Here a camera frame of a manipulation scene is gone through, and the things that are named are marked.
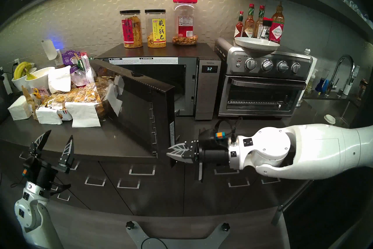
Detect snack jar yellow label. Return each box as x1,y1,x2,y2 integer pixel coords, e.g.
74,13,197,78
145,9,167,48

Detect row of clear glasses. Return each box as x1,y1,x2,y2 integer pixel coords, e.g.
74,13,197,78
344,0,373,28

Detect orange Tabasco sauce bottle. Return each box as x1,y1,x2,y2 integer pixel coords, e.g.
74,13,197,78
244,4,256,38

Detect dark lower drawer cabinet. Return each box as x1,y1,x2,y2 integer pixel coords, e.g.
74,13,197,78
0,140,314,218

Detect purple coffee bag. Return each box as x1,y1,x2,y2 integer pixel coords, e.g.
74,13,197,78
61,51,80,65

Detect green and white sachets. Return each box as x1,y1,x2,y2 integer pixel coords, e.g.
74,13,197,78
77,52,92,72

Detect large white bowl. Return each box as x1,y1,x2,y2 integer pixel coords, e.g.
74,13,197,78
25,67,56,91

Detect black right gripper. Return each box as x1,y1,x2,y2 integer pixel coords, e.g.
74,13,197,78
167,138,231,182

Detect black Panasonic microwave body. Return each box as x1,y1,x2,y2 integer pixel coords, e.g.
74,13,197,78
96,43,222,121

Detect clear jar red lid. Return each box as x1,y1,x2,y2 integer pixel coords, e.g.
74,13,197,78
172,0,198,46

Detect silver toaster oven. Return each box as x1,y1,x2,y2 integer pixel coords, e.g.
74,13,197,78
214,37,313,118

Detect small red hot sauce bottle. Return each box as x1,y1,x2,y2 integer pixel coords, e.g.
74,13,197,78
234,11,244,38

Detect black built-in appliance front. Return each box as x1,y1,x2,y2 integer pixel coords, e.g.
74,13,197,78
280,175,373,249

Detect clear tub of wrapped pastries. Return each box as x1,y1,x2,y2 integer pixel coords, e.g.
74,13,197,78
41,82,102,119

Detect black coffee machine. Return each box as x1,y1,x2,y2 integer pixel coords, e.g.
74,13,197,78
0,70,9,123

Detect white box with tricolour flag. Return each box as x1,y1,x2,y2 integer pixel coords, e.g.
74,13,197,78
57,110,73,122

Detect large red Tabasco bottle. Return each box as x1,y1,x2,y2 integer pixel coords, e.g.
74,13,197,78
269,2,285,44

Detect steel kitchen sink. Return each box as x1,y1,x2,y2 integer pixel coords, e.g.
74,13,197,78
303,95,365,129

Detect clear dish soap bottle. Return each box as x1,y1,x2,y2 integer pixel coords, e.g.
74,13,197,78
306,69,316,93

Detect white napkin stack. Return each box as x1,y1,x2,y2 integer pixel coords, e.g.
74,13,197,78
7,95,32,121

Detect clear bag of cutlery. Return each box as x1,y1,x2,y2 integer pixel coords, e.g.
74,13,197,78
71,70,89,87

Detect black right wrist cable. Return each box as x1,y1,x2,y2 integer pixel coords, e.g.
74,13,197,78
214,117,243,143

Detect white ceramic plate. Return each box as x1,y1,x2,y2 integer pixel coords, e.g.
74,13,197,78
234,37,281,53

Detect chrome kitchen faucet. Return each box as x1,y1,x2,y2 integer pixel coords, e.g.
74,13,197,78
325,54,356,97

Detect dark brown canister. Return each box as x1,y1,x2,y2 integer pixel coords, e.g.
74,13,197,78
358,78,369,100

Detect white paper napkin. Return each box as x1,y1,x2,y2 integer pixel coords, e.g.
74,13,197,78
36,106,63,125
47,65,72,94
65,102,101,128

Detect grey robot base bracket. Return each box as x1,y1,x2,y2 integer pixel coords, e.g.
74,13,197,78
125,221,231,249

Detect yellow banana bunch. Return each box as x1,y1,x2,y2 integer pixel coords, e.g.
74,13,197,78
13,61,37,80

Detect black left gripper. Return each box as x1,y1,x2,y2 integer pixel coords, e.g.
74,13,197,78
28,130,75,194

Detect snack jar red label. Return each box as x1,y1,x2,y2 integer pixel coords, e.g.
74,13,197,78
119,10,143,48

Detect red capped spice shaker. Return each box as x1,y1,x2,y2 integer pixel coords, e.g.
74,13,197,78
261,17,273,40

